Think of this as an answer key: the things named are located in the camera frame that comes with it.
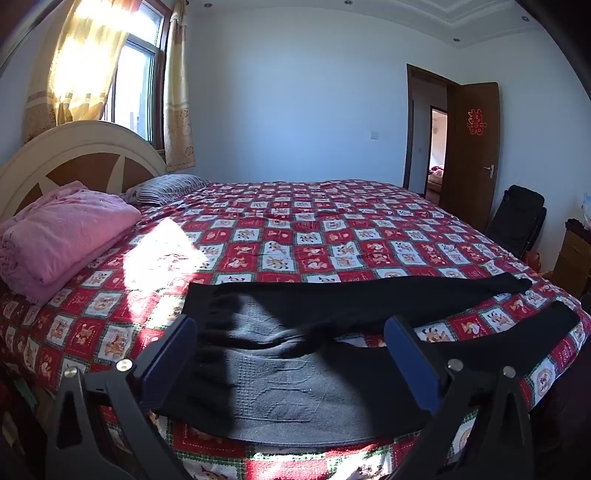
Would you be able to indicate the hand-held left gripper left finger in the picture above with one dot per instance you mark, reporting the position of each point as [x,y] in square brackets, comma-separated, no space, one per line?
[171,354]

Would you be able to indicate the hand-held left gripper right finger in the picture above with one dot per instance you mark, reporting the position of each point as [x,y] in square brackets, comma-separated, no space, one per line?
[407,351]

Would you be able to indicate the black pants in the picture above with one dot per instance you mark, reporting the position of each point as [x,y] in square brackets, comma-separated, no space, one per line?
[300,383]

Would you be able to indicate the red checked printed bed quilt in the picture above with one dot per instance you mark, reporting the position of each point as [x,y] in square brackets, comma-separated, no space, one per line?
[277,230]

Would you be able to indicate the folded pink blanket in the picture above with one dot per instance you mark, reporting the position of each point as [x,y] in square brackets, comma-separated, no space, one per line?
[60,230]

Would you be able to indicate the striped pillow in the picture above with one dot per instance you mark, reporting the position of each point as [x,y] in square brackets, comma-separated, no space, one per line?
[166,187]

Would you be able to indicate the black chair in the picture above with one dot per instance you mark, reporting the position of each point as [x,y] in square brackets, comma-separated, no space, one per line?
[519,217]

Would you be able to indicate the brown wooden door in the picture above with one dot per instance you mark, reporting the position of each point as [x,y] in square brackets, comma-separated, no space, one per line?
[471,184]

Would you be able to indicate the cardboard box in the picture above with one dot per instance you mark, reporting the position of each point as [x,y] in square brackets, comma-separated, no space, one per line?
[572,263]

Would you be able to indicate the cream wooden bed headboard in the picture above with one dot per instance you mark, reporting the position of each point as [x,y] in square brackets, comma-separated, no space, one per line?
[92,143]

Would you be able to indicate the narrow yellow curtain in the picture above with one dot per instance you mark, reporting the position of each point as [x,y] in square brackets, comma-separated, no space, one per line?
[178,115]

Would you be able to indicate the red paper door decoration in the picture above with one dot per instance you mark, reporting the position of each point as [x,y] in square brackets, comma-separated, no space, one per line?
[475,122]

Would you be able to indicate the window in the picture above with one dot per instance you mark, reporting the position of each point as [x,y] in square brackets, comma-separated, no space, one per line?
[138,83]

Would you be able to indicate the wide yellow curtain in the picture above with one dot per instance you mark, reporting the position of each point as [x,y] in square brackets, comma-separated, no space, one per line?
[78,69]

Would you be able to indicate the brown door frame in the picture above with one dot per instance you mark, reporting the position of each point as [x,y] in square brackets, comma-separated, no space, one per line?
[408,138]

